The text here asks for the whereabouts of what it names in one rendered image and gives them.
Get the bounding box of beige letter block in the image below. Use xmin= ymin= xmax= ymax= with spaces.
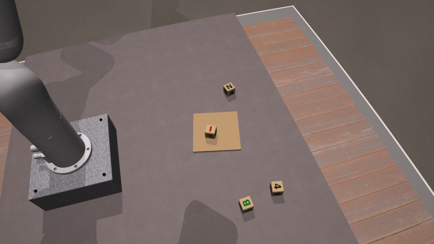
xmin=239 ymin=196 xmax=254 ymax=214
xmin=270 ymin=181 xmax=284 ymax=196
xmin=205 ymin=125 xmax=217 ymax=139
xmin=223 ymin=83 xmax=235 ymax=97

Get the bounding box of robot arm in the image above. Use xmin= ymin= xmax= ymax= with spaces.
xmin=0 ymin=0 xmax=92 ymax=175

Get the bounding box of tan flat mat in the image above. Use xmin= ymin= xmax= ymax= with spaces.
xmin=193 ymin=111 xmax=241 ymax=153

